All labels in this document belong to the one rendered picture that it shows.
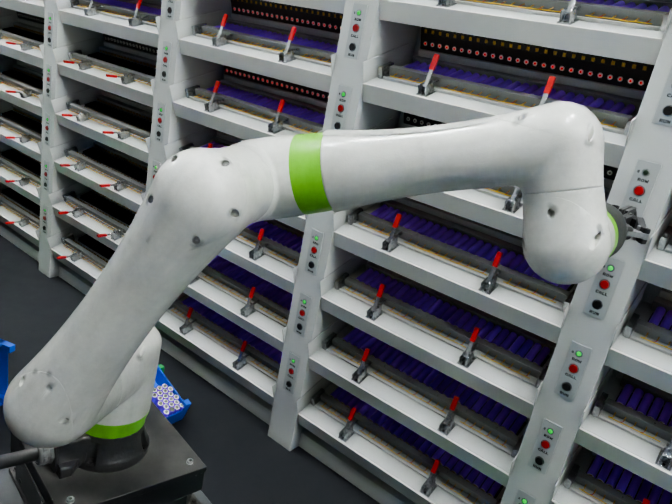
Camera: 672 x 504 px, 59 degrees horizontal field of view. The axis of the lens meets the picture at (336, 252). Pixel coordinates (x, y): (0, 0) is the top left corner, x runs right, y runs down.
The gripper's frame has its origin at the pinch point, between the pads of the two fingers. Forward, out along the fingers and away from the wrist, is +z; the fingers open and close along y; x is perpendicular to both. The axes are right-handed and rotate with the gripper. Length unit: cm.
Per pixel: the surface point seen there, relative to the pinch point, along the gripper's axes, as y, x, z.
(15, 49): -237, -8, 5
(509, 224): -21.6, -9.6, 5.6
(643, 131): -2.8, 14.5, 4.8
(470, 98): -39.4, 13.2, 9.5
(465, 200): -32.3, -7.6, 4.9
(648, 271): 6.1, -9.4, 5.5
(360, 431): -47, -80, 11
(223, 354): -101, -82, 8
